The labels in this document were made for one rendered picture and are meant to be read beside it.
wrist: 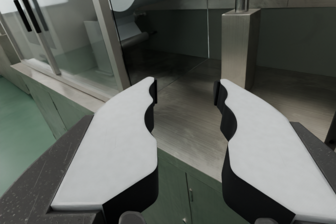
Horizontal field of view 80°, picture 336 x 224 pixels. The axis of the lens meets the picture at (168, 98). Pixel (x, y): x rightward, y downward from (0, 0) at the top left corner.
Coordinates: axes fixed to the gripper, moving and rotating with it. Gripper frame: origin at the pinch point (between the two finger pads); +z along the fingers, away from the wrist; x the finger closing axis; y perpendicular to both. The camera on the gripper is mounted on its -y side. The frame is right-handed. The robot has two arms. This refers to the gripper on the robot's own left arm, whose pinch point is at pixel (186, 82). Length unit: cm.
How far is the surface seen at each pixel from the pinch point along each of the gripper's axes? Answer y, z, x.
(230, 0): 3, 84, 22
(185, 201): 57, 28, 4
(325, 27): 9, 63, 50
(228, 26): 8, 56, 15
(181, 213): 67, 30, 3
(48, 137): 143, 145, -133
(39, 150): 143, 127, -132
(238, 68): 21, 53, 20
